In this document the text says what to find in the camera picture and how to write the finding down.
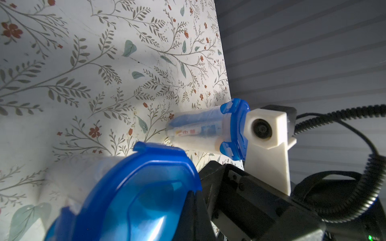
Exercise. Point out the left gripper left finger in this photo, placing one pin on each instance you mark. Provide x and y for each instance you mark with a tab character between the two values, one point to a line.
186	226

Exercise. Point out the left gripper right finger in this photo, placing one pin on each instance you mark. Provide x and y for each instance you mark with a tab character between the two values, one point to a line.
203	230

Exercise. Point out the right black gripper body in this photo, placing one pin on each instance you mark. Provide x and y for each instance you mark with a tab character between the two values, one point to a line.
332	187

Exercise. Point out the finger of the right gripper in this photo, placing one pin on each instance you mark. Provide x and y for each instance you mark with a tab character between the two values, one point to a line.
244	208

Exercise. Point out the blue-lid clear jar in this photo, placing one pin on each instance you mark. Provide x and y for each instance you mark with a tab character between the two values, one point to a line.
217	130
134	198

